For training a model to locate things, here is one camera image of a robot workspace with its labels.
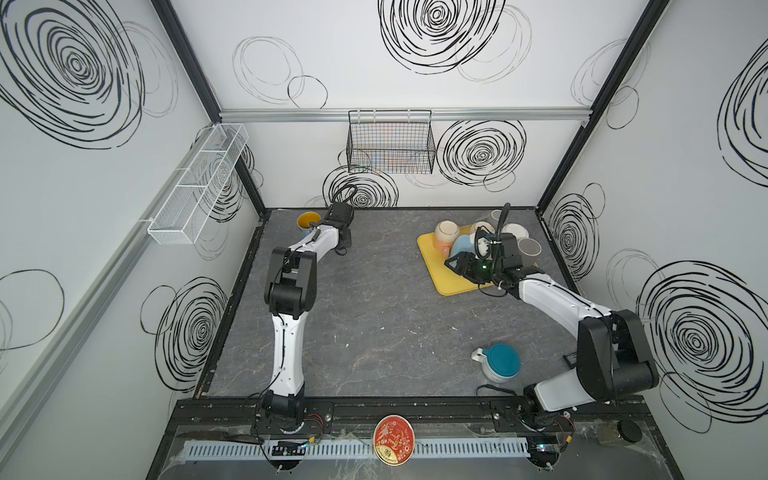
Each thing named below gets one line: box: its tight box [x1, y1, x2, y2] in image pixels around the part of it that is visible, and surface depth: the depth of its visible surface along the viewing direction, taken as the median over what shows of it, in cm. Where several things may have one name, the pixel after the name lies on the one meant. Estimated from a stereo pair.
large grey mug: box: [517, 238, 542, 257], surface depth 96 cm
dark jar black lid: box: [597, 419, 643, 446], surface depth 66 cm
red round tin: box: [373, 414, 416, 467], surface depth 69 cm
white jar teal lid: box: [471, 343, 522, 383], surface depth 77 cm
